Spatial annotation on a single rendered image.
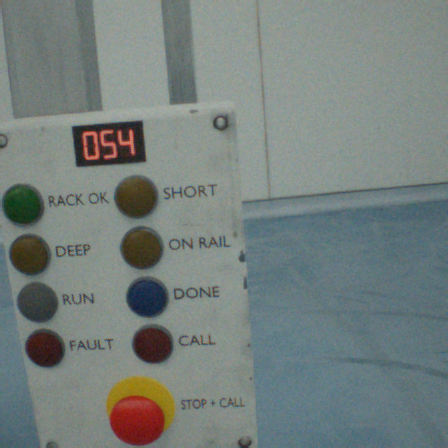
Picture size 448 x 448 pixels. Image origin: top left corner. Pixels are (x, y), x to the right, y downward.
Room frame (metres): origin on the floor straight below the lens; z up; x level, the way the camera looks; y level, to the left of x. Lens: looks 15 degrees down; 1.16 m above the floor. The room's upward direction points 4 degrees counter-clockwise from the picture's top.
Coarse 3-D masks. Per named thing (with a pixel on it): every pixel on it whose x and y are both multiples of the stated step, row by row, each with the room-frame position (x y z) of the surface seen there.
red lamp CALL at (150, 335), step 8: (152, 328) 0.49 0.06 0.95; (136, 336) 0.49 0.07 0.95; (144, 336) 0.48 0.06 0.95; (152, 336) 0.48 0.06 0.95; (160, 336) 0.48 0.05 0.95; (136, 344) 0.49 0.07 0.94; (144, 344) 0.48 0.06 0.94; (152, 344) 0.48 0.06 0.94; (160, 344) 0.48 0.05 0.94; (168, 344) 0.48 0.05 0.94; (144, 352) 0.48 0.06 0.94; (152, 352) 0.48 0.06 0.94; (160, 352) 0.48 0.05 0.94; (168, 352) 0.49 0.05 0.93; (144, 360) 0.49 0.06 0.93; (152, 360) 0.49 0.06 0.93; (160, 360) 0.49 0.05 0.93
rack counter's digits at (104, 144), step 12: (84, 132) 0.49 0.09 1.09; (96, 132) 0.49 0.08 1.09; (108, 132) 0.49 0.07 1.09; (120, 132) 0.49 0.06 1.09; (132, 132) 0.49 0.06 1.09; (84, 144) 0.49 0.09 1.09; (96, 144) 0.49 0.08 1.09; (108, 144) 0.49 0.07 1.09; (120, 144) 0.49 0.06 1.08; (132, 144) 0.49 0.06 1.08; (84, 156) 0.49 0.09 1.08; (96, 156) 0.49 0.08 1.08; (108, 156) 0.49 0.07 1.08; (120, 156) 0.49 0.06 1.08; (132, 156) 0.49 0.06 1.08
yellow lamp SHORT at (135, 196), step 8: (120, 184) 0.49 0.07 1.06; (128, 184) 0.49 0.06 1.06; (136, 184) 0.48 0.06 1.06; (144, 184) 0.48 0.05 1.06; (120, 192) 0.49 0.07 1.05; (128, 192) 0.48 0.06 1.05; (136, 192) 0.48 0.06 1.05; (144, 192) 0.48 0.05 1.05; (152, 192) 0.49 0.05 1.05; (120, 200) 0.49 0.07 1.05; (128, 200) 0.48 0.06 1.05; (136, 200) 0.48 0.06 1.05; (144, 200) 0.48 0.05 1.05; (152, 200) 0.48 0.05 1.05; (120, 208) 0.49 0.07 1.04; (128, 208) 0.48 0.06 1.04; (136, 208) 0.48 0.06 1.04; (144, 208) 0.48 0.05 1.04; (136, 216) 0.49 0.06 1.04
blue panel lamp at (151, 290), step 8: (136, 288) 0.49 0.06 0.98; (144, 288) 0.48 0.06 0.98; (152, 288) 0.48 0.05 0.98; (160, 288) 0.49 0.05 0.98; (128, 296) 0.49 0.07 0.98; (136, 296) 0.48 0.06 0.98; (144, 296) 0.48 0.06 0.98; (152, 296) 0.48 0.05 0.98; (160, 296) 0.48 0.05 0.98; (136, 304) 0.48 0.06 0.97; (144, 304) 0.48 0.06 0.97; (152, 304) 0.48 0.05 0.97; (160, 304) 0.48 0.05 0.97; (136, 312) 0.49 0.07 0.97; (144, 312) 0.48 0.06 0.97; (152, 312) 0.48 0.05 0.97
